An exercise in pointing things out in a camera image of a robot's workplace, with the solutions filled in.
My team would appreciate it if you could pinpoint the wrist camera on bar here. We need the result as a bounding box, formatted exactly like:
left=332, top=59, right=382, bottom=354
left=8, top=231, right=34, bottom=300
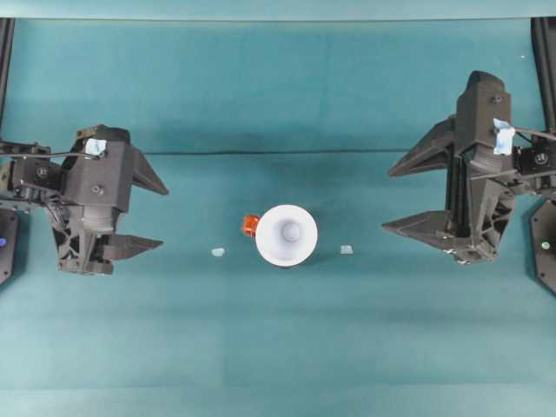
left=60, top=124, right=134, bottom=236
left=454, top=69, right=518, bottom=183

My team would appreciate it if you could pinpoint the white paper cup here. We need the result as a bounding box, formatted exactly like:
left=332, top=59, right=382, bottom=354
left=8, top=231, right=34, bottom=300
left=255, top=203, right=320, bottom=268

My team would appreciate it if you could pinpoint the blue-green table cloth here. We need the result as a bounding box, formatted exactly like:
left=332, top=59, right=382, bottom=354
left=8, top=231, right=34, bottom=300
left=0, top=17, right=556, bottom=417

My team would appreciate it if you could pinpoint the black cup holder red handle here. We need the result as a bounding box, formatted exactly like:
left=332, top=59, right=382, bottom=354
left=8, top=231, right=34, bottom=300
left=241, top=213, right=314, bottom=272

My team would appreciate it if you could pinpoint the black frame rail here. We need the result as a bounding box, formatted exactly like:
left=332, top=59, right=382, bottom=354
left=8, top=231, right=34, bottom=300
left=0, top=17, right=17, bottom=131
left=530, top=17, right=556, bottom=132

